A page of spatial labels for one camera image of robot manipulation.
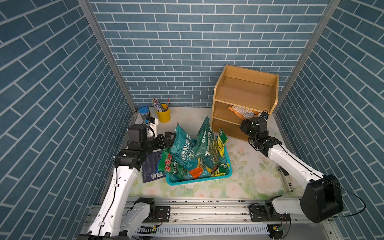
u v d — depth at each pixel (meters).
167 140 0.64
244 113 0.94
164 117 1.10
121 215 0.42
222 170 0.78
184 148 0.74
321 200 0.41
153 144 0.60
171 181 0.76
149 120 0.62
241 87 0.90
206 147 0.70
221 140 0.84
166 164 0.72
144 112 0.94
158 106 0.99
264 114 0.75
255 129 0.64
